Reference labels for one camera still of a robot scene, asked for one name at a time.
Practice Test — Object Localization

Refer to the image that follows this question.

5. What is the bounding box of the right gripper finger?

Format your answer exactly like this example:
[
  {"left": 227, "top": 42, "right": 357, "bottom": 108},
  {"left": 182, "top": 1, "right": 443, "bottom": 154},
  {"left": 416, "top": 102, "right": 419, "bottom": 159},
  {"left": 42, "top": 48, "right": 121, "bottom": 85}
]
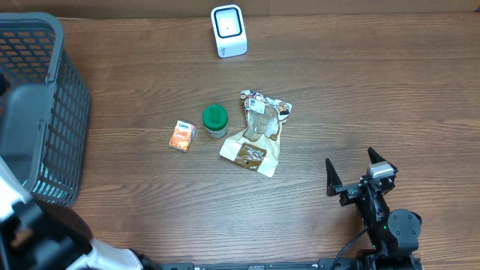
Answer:
[
  {"left": 325, "top": 158, "right": 343, "bottom": 197},
  {"left": 367, "top": 147, "right": 386, "bottom": 164}
]

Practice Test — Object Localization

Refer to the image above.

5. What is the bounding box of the beige snack pouch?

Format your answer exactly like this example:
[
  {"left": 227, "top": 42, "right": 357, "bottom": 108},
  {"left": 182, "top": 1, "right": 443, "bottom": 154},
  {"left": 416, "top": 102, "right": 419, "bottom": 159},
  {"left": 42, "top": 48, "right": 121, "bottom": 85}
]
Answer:
[{"left": 220, "top": 90, "right": 293, "bottom": 177}]

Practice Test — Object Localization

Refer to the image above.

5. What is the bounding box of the green lid jar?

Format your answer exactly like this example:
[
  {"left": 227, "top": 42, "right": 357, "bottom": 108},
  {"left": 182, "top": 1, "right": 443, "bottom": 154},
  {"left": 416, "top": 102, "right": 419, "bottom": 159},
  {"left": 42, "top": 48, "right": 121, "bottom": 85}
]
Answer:
[{"left": 202, "top": 104, "right": 229, "bottom": 139}]

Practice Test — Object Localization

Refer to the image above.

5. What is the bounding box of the orange tissue pack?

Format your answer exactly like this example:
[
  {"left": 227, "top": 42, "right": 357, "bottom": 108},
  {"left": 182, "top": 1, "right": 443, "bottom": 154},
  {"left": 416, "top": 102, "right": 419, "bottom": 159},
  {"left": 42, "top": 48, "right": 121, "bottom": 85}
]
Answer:
[{"left": 169, "top": 120, "right": 196, "bottom": 152}]

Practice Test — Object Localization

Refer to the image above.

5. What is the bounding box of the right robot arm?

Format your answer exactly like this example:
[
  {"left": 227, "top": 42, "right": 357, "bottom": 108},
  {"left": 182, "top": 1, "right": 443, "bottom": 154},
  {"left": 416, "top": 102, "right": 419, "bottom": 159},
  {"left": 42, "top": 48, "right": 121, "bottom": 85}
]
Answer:
[{"left": 319, "top": 147, "right": 422, "bottom": 270}]

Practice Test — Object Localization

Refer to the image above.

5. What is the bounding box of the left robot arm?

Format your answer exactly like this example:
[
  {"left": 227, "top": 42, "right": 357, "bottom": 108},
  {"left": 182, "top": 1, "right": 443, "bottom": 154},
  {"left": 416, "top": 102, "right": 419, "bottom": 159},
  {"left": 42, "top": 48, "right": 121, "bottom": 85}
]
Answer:
[{"left": 1, "top": 161, "right": 158, "bottom": 270}]

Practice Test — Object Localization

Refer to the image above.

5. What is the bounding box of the white barcode scanner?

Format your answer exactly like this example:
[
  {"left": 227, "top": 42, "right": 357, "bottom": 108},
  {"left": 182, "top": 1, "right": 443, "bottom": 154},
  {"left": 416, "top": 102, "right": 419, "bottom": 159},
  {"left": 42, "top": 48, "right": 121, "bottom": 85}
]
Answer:
[{"left": 211, "top": 4, "right": 248, "bottom": 59}]

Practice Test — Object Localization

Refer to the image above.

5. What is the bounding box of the grey plastic mesh basket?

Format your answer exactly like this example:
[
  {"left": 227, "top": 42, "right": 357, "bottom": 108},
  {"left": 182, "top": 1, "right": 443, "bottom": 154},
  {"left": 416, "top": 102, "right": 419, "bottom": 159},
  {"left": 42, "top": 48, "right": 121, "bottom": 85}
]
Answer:
[{"left": 1, "top": 12, "right": 92, "bottom": 206}]

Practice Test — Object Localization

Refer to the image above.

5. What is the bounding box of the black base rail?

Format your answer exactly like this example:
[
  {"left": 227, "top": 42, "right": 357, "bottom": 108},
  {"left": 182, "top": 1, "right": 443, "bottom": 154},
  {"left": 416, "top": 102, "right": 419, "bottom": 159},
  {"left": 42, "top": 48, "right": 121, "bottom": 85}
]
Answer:
[{"left": 157, "top": 258, "right": 369, "bottom": 270}]

